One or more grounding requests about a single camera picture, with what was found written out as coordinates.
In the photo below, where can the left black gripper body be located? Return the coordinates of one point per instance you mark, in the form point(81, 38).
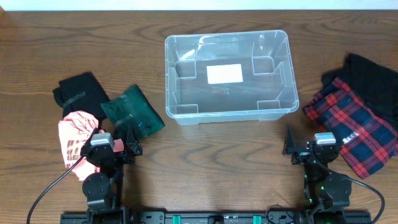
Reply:
point(123, 154)

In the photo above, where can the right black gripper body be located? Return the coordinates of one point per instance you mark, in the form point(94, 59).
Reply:
point(302, 155)

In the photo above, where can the dark green garment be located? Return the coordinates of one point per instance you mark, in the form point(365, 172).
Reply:
point(133, 110)

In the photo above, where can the pink patterned garment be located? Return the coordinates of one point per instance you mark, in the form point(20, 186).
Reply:
point(73, 132)

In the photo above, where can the red plaid shirt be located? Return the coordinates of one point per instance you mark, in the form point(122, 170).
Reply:
point(368, 140)

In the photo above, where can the black garment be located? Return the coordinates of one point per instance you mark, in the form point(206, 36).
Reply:
point(81, 93)
point(374, 83)

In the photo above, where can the clear plastic storage bin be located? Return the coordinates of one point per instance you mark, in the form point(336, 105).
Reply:
point(267, 93)

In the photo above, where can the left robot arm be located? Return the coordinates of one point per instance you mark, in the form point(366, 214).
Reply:
point(103, 189)

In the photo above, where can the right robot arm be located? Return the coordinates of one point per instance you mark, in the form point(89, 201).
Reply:
point(328, 192)

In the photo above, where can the white label in bin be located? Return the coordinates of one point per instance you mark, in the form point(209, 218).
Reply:
point(221, 74)

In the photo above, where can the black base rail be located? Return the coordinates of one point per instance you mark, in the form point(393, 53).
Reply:
point(272, 216)

